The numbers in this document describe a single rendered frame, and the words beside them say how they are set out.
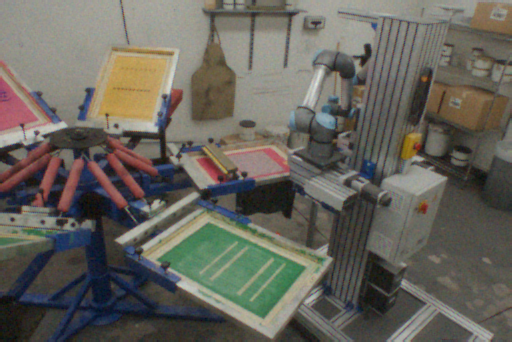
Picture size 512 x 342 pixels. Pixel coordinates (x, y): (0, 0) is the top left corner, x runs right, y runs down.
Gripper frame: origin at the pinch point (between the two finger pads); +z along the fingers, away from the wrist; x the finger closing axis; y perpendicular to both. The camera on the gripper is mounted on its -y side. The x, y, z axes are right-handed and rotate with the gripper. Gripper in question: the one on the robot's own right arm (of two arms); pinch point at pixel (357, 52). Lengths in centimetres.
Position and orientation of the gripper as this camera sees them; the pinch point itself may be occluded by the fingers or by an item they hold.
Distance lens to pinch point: 324.2
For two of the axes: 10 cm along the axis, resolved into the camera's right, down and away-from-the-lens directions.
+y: 0.7, 8.6, 5.0
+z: -2.7, -4.7, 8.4
